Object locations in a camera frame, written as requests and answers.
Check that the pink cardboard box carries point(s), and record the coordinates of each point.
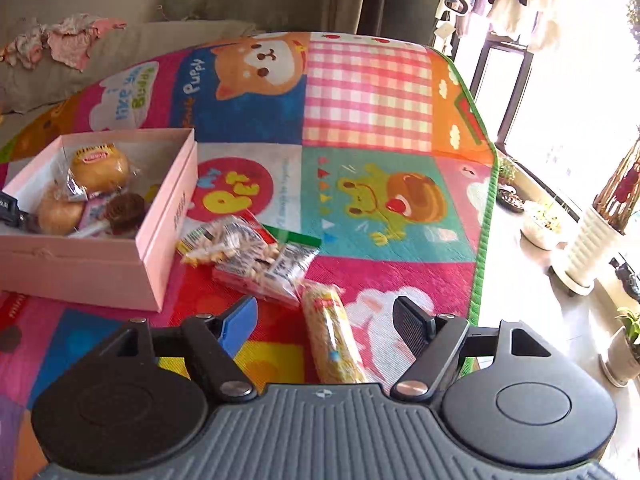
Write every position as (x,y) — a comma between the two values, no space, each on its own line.
(90,270)

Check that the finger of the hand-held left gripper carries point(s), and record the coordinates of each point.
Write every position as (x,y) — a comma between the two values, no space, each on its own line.
(27,224)

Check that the yellow snack packet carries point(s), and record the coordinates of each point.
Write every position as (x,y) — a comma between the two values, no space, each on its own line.
(332,335)

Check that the dried branches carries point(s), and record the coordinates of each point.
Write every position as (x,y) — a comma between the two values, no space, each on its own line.
(622,185)

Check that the bun packet with red label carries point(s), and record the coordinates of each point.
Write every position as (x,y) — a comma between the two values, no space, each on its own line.
(100,165)

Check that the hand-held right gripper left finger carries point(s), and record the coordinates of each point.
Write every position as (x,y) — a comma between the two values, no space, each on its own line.
(237,327)

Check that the colourful cartoon play mat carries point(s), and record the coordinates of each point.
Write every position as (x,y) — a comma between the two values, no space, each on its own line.
(370,110)

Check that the dark figurine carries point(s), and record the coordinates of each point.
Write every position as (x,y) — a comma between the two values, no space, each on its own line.
(627,280)

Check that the beige sofa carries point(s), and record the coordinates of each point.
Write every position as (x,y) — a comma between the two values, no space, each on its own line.
(150,45)

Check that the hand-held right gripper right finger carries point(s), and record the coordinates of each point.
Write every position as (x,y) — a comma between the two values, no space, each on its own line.
(411,330)

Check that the pile of pink clothes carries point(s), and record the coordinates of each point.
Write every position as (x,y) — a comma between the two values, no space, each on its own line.
(65,40)

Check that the black metal frame stand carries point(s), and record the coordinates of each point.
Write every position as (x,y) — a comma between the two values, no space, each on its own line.
(480,90)

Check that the clear packet of small snacks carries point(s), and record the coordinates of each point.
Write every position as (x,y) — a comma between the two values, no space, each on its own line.
(280,270)
(225,245)

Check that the plain bun packet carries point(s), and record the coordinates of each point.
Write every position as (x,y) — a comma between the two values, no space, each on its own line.
(57,212)

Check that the white bowl plant pot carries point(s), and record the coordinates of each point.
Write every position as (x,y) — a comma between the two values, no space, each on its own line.
(542,230)

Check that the pink snack packet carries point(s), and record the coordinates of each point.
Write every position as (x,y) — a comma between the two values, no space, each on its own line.
(95,215)

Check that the white ribbed vase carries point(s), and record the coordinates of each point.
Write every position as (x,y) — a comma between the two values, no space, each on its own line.
(592,250)

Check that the potted green plant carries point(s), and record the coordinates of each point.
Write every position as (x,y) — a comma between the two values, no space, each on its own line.
(622,350)

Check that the chocolate pastry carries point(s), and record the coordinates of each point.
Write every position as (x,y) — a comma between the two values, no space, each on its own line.
(125,212)

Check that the small potted plant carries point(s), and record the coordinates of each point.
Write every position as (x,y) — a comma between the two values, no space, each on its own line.
(510,185)

